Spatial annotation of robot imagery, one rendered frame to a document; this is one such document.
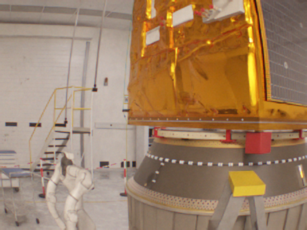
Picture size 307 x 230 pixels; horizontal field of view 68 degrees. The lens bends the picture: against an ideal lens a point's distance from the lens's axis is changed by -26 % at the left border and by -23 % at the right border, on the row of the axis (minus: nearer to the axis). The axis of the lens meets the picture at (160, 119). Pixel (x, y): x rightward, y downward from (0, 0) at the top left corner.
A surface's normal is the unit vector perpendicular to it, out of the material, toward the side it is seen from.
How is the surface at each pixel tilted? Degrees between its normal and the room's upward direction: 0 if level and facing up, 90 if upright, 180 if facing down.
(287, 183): 62
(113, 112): 90
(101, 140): 90
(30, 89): 90
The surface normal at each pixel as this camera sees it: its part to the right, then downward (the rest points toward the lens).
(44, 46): 0.52, 0.00
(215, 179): -0.35, -0.48
